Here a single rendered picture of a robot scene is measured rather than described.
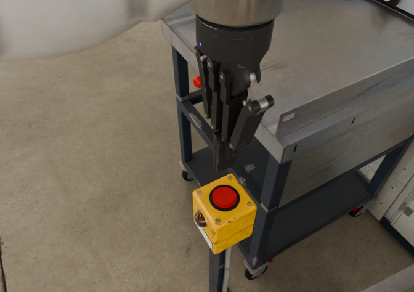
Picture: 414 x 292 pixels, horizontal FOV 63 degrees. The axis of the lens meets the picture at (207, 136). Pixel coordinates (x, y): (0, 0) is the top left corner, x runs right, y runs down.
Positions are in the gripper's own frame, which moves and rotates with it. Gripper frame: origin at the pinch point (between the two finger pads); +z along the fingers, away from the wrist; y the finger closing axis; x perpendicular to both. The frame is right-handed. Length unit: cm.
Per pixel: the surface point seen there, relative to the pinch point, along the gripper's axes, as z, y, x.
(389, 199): 86, 4, -88
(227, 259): 33.0, -2.3, -1.1
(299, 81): 17.0, 22.4, -36.3
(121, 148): 102, 100, -2
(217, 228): 12.3, -4.4, 3.3
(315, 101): 10.9, 9.8, -28.6
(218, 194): 11.2, 0.2, 0.4
